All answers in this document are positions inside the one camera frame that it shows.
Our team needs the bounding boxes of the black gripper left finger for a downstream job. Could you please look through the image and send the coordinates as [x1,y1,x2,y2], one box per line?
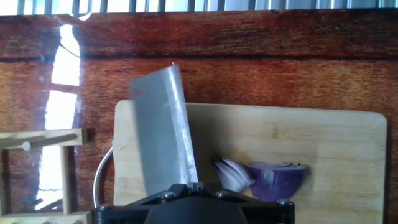
[94,182,196,224]

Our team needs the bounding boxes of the cut purple onion slice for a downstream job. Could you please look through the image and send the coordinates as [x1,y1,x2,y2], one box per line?
[213,157,256,194]

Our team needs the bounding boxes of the bamboo cutting board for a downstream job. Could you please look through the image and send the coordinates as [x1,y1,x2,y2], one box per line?
[92,99,388,224]

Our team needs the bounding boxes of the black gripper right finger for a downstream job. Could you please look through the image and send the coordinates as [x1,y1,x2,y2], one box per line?
[197,182,295,224]

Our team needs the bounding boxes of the purple onion wedge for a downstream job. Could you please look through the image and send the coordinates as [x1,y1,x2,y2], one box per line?
[244,161,310,203]

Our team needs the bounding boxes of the steel cleaver knife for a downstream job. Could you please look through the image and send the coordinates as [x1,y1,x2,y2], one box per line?
[129,62,200,197]

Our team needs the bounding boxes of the wooden peg rack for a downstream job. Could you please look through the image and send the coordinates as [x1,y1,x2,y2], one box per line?
[0,128,93,224]

